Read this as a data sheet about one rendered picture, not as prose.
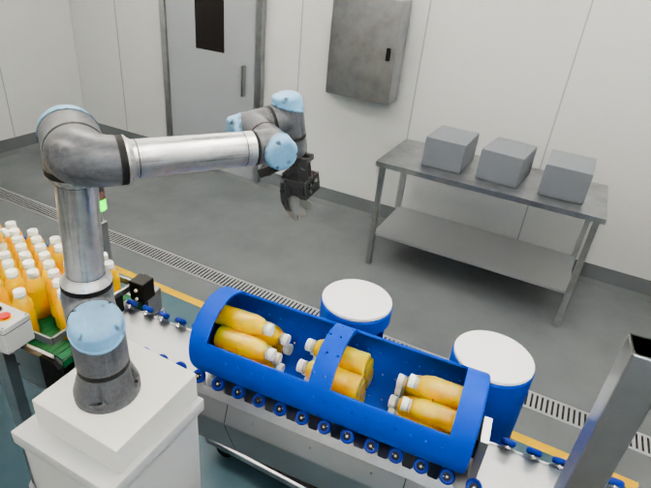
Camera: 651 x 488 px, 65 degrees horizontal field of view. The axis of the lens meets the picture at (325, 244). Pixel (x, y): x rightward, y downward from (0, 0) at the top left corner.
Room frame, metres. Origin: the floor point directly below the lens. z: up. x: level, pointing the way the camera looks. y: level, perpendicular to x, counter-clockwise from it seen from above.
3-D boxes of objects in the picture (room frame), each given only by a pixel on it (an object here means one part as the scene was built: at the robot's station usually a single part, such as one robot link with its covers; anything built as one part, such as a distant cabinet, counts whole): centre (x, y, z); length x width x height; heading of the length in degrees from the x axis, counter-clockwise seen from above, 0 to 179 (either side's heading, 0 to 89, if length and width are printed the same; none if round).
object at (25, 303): (1.40, 1.04, 0.99); 0.07 x 0.07 x 0.19
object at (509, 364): (1.39, -0.63, 1.03); 0.28 x 0.28 x 0.01
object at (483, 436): (1.02, -0.50, 1.00); 0.10 x 0.04 x 0.15; 160
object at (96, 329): (0.88, 0.49, 1.40); 0.13 x 0.12 x 0.14; 33
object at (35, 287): (1.52, 1.06, 0.99); 0.07 x 0.07 x 0.19
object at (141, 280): (1.68, 0.73, 0.95); 0.10 x 0.07 x 0.10; 160
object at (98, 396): (0.88, 0.49, 1.29); 0.15 x 0.15 x 0.10
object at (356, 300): (1.65, -0.15, 1.03); 0.28 x 0.28 x 0.01
